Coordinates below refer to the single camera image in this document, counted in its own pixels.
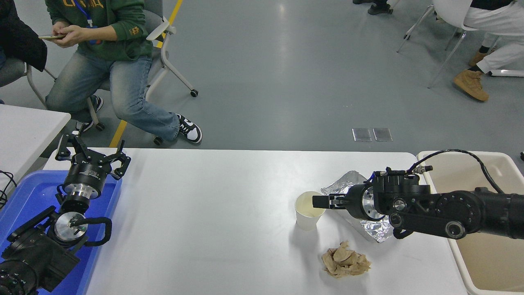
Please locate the grey chair with castors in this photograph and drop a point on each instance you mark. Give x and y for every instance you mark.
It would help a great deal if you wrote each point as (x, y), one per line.
(164, 53)

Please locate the person's left hand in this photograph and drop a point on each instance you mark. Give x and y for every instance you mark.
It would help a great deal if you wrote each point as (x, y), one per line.
(75, 39)

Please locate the blue plastic tray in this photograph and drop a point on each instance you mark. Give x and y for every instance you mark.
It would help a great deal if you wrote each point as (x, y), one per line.
(28, 196)

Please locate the large pale plastic bin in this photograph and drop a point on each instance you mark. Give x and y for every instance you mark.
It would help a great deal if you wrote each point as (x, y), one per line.
(491, 262)

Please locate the white paper cup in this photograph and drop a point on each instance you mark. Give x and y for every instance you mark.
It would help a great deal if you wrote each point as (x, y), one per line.
(307, 221)

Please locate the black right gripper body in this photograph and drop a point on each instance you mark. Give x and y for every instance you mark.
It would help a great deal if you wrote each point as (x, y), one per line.
(355, 203)

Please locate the smartphone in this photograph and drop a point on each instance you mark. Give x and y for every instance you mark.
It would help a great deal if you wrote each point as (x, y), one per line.
(48, 37)

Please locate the white side table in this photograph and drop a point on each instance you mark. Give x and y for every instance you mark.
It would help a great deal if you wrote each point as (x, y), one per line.
(24, 135)

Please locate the person's right hand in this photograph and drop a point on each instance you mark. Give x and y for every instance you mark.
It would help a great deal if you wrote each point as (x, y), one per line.
(64, 28)

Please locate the white bar on floor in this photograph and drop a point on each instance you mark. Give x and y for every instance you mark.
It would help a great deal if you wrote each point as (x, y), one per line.
(507, 73)

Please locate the silver foil tray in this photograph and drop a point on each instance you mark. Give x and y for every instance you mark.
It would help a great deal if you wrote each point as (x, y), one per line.
(344, 182)

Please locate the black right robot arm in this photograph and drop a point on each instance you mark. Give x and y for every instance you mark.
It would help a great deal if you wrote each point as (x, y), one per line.
(462, 213)

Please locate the person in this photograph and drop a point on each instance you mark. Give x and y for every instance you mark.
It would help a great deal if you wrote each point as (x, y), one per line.
(123, 82)
(378, 9)
(20, 37)
(503, 20)

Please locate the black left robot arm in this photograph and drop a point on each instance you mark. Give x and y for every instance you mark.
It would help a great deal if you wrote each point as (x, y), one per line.
(32, 254)

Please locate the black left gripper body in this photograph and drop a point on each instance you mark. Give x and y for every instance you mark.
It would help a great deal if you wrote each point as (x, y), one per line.
(84, 174)

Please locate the white chair with metal legs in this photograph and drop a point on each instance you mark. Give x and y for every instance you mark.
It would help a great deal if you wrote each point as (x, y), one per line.
(450, 12)

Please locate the grey chair with white frame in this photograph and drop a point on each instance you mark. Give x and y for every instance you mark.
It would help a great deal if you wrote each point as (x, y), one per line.
(12, 71)

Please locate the crumpled tan paper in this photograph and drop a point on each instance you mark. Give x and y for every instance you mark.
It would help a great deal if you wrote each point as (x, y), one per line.
(346, 262)

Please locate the silver floor outlet cover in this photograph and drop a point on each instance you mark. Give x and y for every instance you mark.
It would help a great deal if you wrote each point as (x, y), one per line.
(362, 135)
(382, 135)

